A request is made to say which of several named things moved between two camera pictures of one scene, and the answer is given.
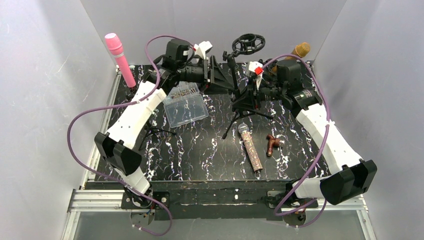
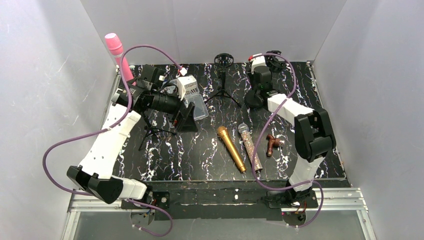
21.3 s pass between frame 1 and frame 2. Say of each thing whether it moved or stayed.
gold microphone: moved
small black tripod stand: stayed
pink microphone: stayed
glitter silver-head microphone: stayed
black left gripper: moved
